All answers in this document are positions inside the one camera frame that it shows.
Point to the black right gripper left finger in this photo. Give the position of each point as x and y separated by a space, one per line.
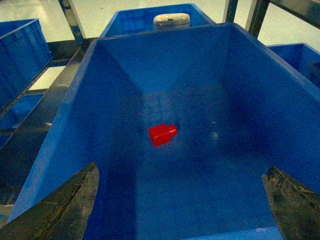
61 215

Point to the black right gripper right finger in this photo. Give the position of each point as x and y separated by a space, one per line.
294 206

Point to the red toy block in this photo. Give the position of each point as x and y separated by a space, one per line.
162 134

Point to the large blue bin upper shelf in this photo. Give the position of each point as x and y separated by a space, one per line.
238 108

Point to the white round device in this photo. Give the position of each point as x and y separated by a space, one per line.
168 21

